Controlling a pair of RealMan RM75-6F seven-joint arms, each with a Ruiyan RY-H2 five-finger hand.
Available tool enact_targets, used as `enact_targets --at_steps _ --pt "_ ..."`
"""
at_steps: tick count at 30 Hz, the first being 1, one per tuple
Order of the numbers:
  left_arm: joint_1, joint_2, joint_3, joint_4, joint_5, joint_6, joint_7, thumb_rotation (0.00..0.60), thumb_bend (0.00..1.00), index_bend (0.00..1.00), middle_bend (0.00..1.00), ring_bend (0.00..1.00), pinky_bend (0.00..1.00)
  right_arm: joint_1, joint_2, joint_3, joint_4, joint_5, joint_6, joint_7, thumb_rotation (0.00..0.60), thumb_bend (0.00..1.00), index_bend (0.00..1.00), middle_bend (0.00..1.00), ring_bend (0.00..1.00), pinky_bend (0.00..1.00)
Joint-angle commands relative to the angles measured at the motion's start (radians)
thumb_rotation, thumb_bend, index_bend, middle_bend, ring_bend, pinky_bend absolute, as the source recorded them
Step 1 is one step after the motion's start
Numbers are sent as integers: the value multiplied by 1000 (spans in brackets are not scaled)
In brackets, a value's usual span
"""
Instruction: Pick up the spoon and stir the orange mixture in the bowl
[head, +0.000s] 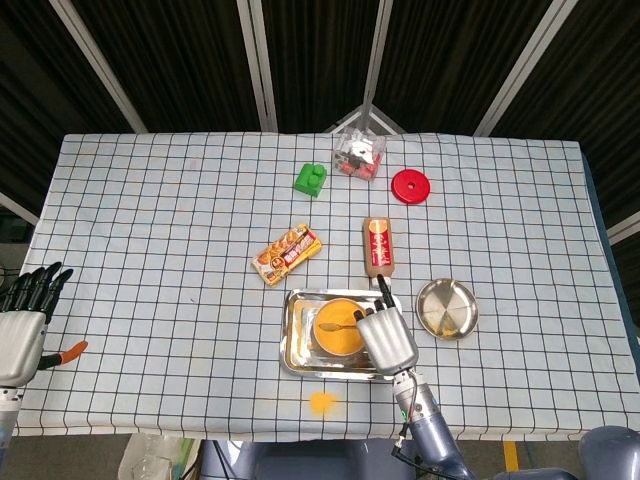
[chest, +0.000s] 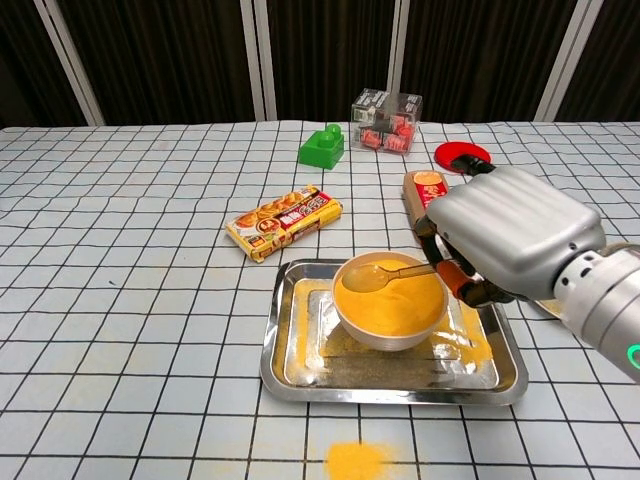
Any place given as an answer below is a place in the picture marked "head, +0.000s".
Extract white black checkered tablecloth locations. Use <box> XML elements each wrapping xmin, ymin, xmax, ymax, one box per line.
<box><xmin>10</xmin><ymin>131</ymin><xmax>632</xmax><ymax>443</ymax></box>

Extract yellow snack package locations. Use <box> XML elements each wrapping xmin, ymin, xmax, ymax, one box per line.
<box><xmin>251</xmin><ymin>223</ymin><xmax>323</xmax><ymax>288</ymax></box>

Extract red round plastic disc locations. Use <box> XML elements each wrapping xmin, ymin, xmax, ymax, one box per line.
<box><xmin>390</xmin><ymin>168</ymin><xmax>433</xmax><ymax>206</ymax></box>

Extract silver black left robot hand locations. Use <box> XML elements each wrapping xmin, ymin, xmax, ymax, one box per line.
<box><xmin>0</xmin><ymin>261</ymin><xmax>90</xmax><ymax>389</ymax></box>

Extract clear plastic bag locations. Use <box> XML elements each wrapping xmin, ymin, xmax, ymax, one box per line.
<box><xmin>118</xmin><ymin>433</ymin><xmax>201</xmax><ymax>480</ymax></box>

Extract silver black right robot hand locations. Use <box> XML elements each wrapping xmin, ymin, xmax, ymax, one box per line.
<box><xmin>353</xmin><ymin>273</ymin><xmax>420</xmax><ymax>374</ymax></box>

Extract beige bowl of yellow powder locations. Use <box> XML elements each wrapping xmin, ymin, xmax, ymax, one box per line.
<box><xmin>312</xmin><ymin>297</ymin><xmax>366</xmax><ymax>356</ymax></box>

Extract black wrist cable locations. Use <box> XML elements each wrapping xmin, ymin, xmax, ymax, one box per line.
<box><xmin>392</xmin><ymin>372</ymin><xmax>426</xmax><ymax>457</ymax></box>

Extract brown juice bottle red label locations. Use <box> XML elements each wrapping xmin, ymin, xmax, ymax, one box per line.
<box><xmin>362</xmin><ymin>216</ymin><xmax>397</xmax><ymax>290</ymax></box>

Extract rectangular stainless steel tray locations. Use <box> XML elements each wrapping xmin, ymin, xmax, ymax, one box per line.
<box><xmin>279</xmin><ymin>288</ymin><xmax>401</xmax><ymax>382</ymax></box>

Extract clear plastic box red items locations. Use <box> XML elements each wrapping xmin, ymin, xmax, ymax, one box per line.
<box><xmin>331</xmin><ymin>125</ymin><xmax>388</xmax><ymax>184</ymax></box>

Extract spilled yellow powder pile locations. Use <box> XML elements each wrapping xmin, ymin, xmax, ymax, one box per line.
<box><xmin>308</xmin><ymin>391</ymin><xmax>341</xmax><ymax>416</ymax></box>

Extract round stainless steel plate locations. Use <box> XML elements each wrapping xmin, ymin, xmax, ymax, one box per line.
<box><xmin>415</xmin><ymin>277</ymin><xmax>480</xmax><ymax>341</ymax></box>

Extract white partition frame post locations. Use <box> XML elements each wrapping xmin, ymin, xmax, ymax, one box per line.
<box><xmin>49</xmin><ymin>0</ymin><xmax>149</xmax><ymax>134</ymax></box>
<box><xmin>473</xmin><ymin>0</ymin><xmax>571</xmax><ymax>137</ymax></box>
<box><xmin>607</xmin><ymin>212</ymin><xmax>640</xmax><ymax>246</ymax></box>
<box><xmin>0</xmin><ymin>192</ymin><xmax>41</xmax><ymax>226</ymax></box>
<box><xmin>324</xmin><ymin>0</ymin><xmax>406</xmax><ymax>135</ymax></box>
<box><xmin>237</xmin><ymin>0</ymin><xmax>280</xmax><ymax>134</ymax></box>

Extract green toy building block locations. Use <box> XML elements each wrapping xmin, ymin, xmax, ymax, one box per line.
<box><xmin>292</xmin><ymin>162</ymin><xmax>329</xmax><ymax>200</ymax></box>

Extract blue grey robot torso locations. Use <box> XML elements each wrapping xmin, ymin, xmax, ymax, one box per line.
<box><xmin>199</xmin><ymin>439</ymin><xmax>416</xmax><ymax>480</ymax></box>

